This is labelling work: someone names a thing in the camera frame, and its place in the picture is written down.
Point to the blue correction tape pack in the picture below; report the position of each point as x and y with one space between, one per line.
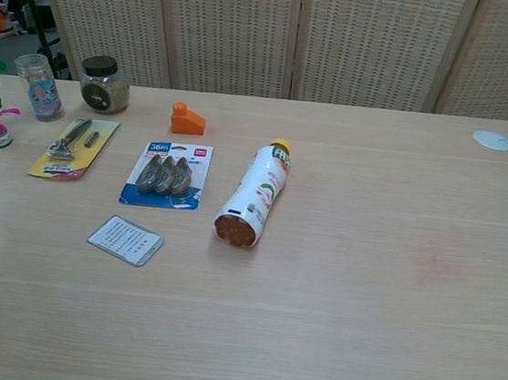
166 175

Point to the white card in clear sleeve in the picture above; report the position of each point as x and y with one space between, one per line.
125 239

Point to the white round desk grommet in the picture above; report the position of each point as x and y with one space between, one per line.
492 139

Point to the juice bottle with yellow cap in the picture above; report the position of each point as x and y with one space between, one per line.
255 195

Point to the black tripod stand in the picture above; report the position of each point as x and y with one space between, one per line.
40 23

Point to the wooden rattan folding screen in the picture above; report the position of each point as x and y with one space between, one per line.
299 34

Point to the razor in yellow blister pack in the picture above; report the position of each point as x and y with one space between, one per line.
72 151

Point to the orange plastic block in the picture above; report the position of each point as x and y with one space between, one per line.
188 124

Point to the glass jar with black lid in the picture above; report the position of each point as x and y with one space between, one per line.
104 90

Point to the clear plastic tube jar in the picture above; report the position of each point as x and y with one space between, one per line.
40 92

